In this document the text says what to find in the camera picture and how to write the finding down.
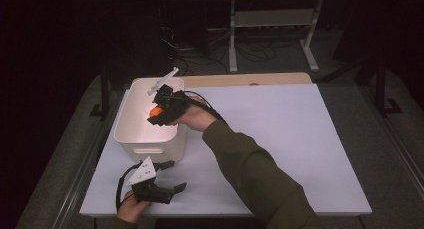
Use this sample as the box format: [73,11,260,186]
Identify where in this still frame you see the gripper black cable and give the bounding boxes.
[164,90,228,125]
[115,161,144,213]

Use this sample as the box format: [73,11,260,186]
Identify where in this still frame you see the person's right hand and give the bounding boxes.
[167,95,218,133]

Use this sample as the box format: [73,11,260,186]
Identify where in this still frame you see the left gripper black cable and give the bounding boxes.
[115,161,144,213]

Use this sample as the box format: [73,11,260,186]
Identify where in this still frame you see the wooden table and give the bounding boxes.
[181,72,313,89]

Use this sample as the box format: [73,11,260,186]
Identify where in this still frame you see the white metal desk frame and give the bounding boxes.
[228,0,326,74]

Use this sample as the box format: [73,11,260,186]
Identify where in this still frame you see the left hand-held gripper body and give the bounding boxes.
[124,155,174,204]

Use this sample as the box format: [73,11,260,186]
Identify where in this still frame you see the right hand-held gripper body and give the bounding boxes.
[147,66,192,125]

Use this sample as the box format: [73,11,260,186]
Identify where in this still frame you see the tangle of floor cables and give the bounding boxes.
[159,24,294,77]

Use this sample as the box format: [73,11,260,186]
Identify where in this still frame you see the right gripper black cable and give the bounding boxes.
[164,90,228,125]

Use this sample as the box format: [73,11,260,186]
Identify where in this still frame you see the person's left hand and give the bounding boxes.
[116,190,153,224]

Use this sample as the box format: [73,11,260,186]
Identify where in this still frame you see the orange ball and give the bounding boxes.
[148,106,165,119]

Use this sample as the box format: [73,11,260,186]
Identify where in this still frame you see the white plastic bin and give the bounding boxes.
[113,76,188,164]

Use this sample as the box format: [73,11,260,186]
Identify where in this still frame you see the metal rail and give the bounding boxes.
[51,88,125,229]
[361,85,424,193]

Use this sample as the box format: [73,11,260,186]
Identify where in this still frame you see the black metal stand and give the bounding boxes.
[89,70,112,121]
[373,58,404,117]

